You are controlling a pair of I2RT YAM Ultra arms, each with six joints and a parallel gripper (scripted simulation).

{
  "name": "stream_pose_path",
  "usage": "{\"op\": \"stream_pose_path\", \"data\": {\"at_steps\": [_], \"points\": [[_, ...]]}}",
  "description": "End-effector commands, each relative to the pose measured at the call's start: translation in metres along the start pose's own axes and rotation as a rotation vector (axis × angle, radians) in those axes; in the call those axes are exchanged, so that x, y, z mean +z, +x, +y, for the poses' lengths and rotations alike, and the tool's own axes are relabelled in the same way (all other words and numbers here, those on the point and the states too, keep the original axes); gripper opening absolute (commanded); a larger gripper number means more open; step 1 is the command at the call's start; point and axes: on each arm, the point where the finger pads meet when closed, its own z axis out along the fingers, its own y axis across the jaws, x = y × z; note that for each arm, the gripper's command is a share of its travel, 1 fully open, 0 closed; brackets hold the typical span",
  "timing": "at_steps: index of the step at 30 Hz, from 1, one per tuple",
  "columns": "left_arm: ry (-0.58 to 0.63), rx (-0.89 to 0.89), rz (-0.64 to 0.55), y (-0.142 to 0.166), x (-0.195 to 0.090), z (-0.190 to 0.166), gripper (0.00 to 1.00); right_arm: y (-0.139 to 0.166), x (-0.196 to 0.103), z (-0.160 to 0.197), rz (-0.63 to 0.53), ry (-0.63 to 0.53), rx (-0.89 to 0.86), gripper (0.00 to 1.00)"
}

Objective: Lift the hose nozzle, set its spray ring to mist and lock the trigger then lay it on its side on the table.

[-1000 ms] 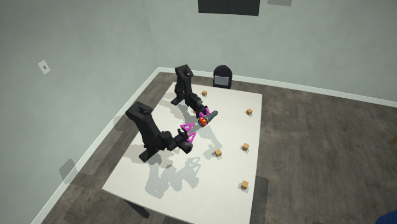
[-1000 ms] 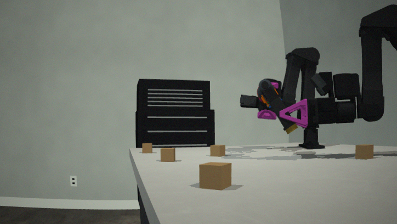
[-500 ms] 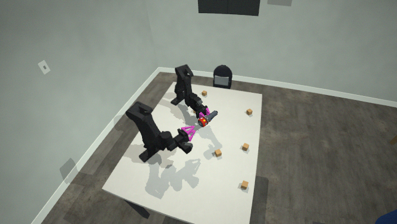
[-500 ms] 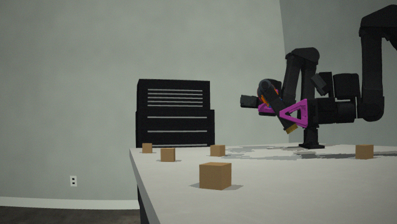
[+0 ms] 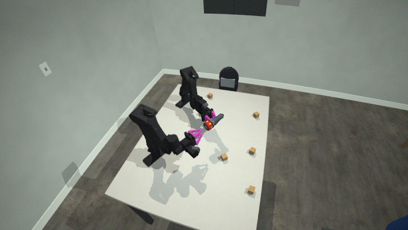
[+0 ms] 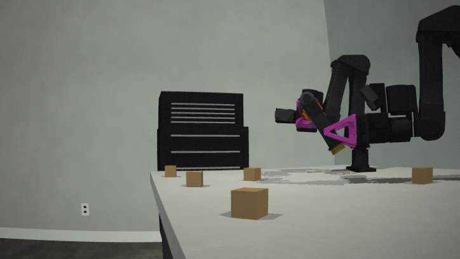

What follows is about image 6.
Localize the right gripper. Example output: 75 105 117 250
295 108 317 133

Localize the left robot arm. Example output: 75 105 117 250
360 5 460 143

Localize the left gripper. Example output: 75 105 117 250
323 114 390 148

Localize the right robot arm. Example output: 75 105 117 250
274 55 376 173

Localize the dark grey l-shaped nozzle body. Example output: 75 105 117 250
298 91 345 155

